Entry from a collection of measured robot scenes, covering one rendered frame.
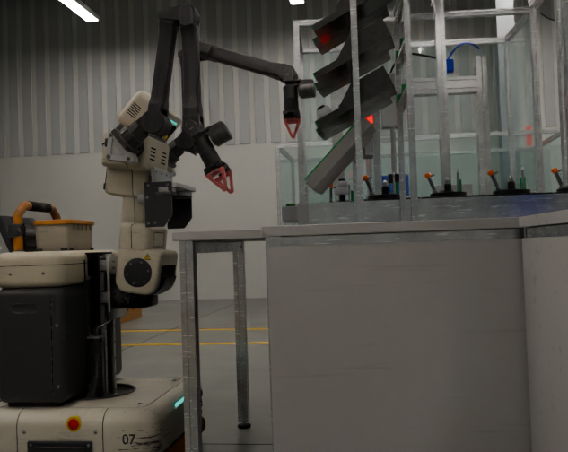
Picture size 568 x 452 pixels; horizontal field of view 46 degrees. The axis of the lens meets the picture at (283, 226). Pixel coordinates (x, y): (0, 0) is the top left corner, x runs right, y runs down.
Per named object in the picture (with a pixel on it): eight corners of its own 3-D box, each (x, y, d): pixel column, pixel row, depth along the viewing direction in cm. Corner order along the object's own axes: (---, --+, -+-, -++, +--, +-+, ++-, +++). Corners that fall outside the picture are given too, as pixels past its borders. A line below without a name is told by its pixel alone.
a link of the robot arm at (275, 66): (201, 60, 282) (192, 50, 271) (205, 47, 282) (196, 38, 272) (296, 87, 272) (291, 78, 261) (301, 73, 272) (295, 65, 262)
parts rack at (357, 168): (355, 225, 214) (345, -24, 216) (352, 228, 250) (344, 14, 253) (422, 222, 212) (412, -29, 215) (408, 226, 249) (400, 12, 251)
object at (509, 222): (261, 237, 195) (260, 226, 195) (291, 240, 345) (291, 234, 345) (771, 218, 186) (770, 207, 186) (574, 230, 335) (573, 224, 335)
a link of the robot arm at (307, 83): (287, 74, 273) (283, 67, 264) (315, 72, 270) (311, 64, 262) (288, 103, 271) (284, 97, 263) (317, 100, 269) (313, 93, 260)
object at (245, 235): (171, 240, 220) (171, 232, 220) (231, 241, 309) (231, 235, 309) (388, 233, 210) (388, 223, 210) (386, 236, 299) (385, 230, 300)
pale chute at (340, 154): (313, 188, 222) (303, 179, 222) (321, 191, 234) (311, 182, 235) (371, 124, 217) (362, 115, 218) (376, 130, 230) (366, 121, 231)
